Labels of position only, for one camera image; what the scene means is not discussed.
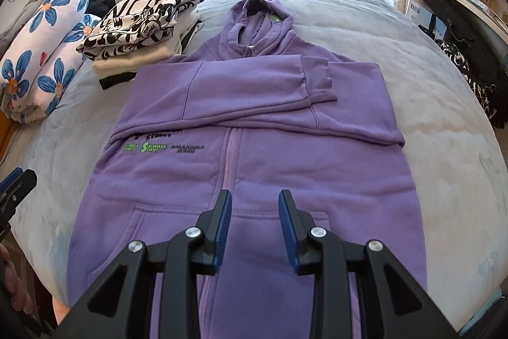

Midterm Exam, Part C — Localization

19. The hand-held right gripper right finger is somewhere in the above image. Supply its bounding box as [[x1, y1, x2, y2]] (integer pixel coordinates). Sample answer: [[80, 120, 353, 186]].
[[278, 189, 457, 339]]

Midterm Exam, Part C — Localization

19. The grey cloth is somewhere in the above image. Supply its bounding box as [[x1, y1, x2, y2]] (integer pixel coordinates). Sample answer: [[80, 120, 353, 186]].
[[0, 0, 76, 46]]

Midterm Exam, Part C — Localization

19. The person's left hand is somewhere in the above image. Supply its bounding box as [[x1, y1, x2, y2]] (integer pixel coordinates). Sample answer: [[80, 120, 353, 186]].
[[0, 244, 26, 314]]

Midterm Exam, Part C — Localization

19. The grey bed blanket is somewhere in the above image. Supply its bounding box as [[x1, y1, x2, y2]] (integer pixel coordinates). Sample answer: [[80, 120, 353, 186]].
[[0, 0, 508, 324]]

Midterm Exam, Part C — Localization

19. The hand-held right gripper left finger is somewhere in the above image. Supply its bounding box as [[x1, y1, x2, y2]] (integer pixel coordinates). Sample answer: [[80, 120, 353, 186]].
[[59, 190, 233, 339]]

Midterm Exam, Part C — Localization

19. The black and white printed garment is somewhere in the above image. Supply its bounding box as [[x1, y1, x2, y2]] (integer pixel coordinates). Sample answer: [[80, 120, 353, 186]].
[[77, 0, 205, 59]]

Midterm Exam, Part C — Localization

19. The black bag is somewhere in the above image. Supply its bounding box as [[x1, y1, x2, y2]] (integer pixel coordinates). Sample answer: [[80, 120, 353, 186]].
[[417, 0, 508, 85]]

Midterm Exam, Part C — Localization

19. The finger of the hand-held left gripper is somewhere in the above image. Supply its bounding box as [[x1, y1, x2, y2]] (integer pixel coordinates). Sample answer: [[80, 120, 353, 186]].
[[0, 168, 38, 240]]

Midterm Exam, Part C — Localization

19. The black and white patterned cloth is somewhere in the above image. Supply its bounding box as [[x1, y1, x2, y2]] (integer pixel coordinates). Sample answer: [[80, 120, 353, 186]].
[[434, 39, 505, 129]]

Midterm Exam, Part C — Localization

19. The beige folded garment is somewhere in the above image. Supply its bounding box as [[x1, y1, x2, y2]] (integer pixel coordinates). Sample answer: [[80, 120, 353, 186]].
[[92, 43, 175, 79]]

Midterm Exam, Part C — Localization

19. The purple zip hoodie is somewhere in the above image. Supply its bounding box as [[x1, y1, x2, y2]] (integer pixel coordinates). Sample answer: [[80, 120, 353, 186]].
[[67, 0, 427, 339]]

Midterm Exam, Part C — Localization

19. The white cardboard box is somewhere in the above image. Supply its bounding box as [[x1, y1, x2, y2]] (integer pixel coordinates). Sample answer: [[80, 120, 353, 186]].
[[405, 0, 431, 28]]

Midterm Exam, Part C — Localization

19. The blue floral rolled quilt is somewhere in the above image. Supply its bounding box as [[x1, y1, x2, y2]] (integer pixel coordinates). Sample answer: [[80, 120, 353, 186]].
[[0, 0, 102, 123]]

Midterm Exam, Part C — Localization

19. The black folded garment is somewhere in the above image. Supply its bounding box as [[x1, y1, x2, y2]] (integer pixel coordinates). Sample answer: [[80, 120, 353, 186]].
[[99, 73, 137, 90]]

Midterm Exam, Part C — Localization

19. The dark cloth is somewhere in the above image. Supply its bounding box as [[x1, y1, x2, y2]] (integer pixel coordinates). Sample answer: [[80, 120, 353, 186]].
[[85, 0, 117, 20]]

